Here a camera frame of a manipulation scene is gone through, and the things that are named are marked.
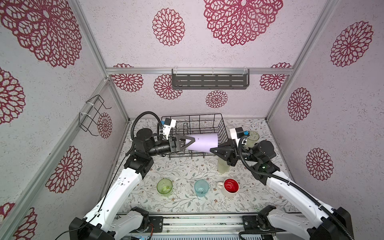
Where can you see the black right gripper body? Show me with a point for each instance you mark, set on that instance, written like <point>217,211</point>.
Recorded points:
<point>233,161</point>

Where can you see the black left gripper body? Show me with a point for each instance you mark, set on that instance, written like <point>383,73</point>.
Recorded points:
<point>172,148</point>

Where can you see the lavender plastic cup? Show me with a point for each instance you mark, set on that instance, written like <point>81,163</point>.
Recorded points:
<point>203,142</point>

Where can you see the teal textured glass cup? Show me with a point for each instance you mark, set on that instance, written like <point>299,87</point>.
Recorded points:
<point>201,188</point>

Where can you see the short green glass cup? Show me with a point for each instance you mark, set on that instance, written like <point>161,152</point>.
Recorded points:
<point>164,187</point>

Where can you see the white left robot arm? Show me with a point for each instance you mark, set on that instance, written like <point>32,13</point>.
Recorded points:
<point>120,186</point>

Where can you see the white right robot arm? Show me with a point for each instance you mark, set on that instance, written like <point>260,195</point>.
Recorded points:
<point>294,192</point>

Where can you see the pale frosted green cup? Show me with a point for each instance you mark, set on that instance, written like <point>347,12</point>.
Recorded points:
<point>223,167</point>

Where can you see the red and cream mug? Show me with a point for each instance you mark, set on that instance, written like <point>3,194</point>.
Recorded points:
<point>229,187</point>

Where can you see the tall green glass tumbler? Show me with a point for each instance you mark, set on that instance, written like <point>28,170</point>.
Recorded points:
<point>252,139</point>

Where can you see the black wire dish rack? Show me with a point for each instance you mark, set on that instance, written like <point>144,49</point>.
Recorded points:
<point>199,124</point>

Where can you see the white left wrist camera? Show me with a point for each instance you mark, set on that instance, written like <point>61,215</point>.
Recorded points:
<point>168,124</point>

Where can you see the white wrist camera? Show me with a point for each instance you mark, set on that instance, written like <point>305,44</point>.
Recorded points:
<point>168,124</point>
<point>237,133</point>

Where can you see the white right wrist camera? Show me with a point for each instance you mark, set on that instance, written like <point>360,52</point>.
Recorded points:
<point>237,133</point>

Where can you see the grey wall shelf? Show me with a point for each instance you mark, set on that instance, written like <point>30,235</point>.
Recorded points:
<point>213,81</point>

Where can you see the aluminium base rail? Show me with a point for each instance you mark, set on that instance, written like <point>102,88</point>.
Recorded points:
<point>199,224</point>

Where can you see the black wire wall hanger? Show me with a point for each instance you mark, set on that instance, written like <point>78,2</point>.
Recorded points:
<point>96,121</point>

